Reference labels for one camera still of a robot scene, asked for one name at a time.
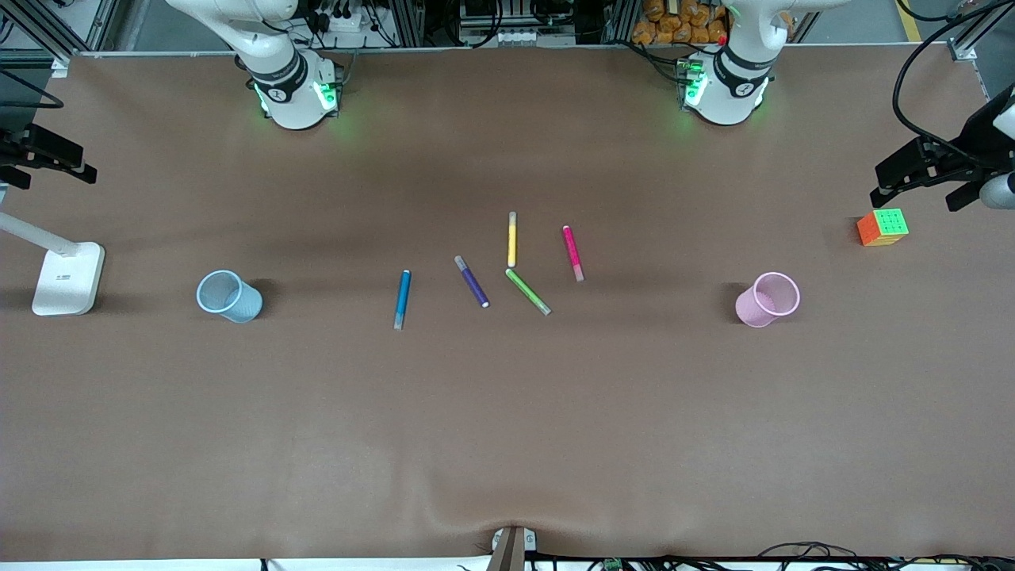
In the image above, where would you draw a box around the blue mesh cup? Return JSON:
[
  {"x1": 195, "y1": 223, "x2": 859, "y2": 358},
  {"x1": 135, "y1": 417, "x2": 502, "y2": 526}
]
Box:
[{"x1": 196, "y1": 270, "x2": 263, "y2": 324}]

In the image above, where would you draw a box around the green marker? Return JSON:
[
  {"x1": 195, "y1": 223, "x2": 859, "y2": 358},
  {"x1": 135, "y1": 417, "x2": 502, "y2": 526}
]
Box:
[{"x1": 505, "y1": 268, "x2": 552, "y2": 316}]

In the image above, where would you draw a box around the white power strip with plugs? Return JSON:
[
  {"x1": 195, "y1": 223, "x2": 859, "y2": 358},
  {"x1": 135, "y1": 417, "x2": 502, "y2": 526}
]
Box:
[{"x1": 312, "y1": 6, "x2": 367, "y2": 34}]

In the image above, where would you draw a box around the colourful puzzle cube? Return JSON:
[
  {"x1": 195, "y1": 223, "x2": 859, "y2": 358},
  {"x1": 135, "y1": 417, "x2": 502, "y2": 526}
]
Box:
[{"x1": 856, "y1": 208, "x2": 910, "y2": 247}]

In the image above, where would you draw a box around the black cable bundle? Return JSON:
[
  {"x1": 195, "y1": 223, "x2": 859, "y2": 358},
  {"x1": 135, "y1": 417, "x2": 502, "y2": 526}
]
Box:
[{"x1": 523, "y1": 542, "x2": 1015, "y2": 571}]

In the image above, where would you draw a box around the white desk lamp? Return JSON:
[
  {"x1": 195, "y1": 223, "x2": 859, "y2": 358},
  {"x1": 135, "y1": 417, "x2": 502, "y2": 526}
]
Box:
[{"x1": 0, "y1": 210, "x2": 105, "y2": 316}]

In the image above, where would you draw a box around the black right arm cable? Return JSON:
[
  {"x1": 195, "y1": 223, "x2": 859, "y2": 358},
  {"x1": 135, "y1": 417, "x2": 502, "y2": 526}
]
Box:
[{"x1": 0, "y1": 70, "x2": 64, "y2": 110}]

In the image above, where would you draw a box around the pink marker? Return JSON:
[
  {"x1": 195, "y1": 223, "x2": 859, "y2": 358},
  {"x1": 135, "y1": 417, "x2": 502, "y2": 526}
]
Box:
[{"x1": 562, "y1": 225, "x2": 585, "y2": 282}]

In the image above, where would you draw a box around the purple marker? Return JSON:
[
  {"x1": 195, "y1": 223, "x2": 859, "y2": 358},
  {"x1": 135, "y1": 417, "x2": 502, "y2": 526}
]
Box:
[{"x1": 454, "y1": 255, "x2": 490, "y2": 308}]

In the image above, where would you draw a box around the aluminium frame profile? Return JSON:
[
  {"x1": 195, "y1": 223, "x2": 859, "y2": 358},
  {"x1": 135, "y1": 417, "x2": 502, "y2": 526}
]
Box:
[{"x1": 948, "y1": 0, "x2": 1015, "y2": 63}]

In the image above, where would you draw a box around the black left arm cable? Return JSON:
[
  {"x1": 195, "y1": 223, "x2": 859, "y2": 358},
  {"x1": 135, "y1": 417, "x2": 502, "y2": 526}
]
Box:
[{"x1": 891, "y1": 0, "x2": 1015, "y2": 153}]

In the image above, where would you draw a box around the brown table cover sheet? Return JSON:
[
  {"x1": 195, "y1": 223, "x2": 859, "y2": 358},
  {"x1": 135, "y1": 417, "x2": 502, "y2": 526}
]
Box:
[{"x1": 0, "y1": 44, "x2": 1015, "y2": 561}]

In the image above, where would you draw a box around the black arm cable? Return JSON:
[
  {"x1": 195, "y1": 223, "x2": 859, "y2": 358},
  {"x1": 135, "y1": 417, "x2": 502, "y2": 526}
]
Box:
[
  {"x1": 0, "y1": 70, "x2": 64, "y2": 110},
  {"x1": 891, "y1": 0, "x2": 1015, "y2": 153}
]

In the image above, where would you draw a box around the pink mesh cup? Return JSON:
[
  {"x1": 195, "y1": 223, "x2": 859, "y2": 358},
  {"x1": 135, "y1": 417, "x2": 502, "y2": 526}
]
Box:
[{"x1": 734, "y1": 271, "x2": 801, "y2": 328}]

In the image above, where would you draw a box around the orange packaged items pile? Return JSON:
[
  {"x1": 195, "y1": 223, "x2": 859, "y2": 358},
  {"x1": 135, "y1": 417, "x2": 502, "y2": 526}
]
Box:
[{"x1": 632, "y1": 0, "x2": 730, "y2": 45}]

